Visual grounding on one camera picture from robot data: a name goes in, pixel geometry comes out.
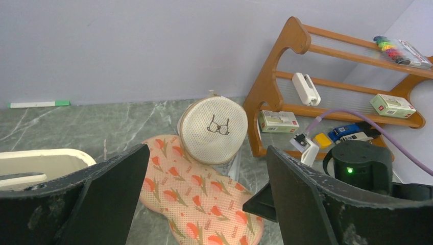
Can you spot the round beige mesh bag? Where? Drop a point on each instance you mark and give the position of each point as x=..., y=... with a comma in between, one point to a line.
x=213, y=129

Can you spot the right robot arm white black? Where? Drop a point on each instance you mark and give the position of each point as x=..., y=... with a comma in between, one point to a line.
x=362, y=165

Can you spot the white box right shelf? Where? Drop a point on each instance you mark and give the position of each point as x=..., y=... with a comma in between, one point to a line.
x=392, y=106

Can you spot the cream plastic laundry basket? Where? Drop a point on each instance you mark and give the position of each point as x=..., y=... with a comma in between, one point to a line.
x=22, y=169

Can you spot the wooden shelf rack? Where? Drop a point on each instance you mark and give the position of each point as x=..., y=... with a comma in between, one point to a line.
x=266, y=94

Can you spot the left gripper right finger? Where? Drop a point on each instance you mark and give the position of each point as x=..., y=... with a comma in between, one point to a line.
x=315, y=208

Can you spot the pink floral mesh laundry bag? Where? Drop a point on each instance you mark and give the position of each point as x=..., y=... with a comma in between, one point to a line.
x=201, y=205

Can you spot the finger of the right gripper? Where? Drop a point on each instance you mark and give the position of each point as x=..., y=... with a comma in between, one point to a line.
x=262, y=204

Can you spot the white small device on shelf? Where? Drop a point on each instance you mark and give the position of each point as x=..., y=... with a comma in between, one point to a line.
x=306, y=90

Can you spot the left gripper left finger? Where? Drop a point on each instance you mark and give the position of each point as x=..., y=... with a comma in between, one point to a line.
x=94, y=205

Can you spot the blue black stapler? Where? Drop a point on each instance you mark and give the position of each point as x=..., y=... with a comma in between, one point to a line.
x=341, y=131

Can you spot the white green marker pen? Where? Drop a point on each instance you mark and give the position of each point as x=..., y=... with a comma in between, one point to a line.
x=59, y=103

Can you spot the white box shelf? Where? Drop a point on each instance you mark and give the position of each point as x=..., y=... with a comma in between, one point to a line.
x=392, y=106
x=277, y=122

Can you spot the coloured marker pen pack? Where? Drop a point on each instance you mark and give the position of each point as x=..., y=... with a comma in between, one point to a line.
x=402, y=52

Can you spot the paper leaflet under bag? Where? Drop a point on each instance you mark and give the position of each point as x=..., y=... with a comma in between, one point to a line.
x=230, y=169

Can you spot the white box left shelf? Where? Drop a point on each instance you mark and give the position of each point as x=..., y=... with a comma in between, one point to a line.
x=277, y=122

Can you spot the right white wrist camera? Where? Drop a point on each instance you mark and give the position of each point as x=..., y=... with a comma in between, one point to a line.
x=306, y=147

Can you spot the yellow small object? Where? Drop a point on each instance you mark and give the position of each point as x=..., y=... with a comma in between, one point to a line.
x=322, y=141

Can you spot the white stapler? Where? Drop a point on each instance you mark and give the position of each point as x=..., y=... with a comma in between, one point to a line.
x=361, y=136

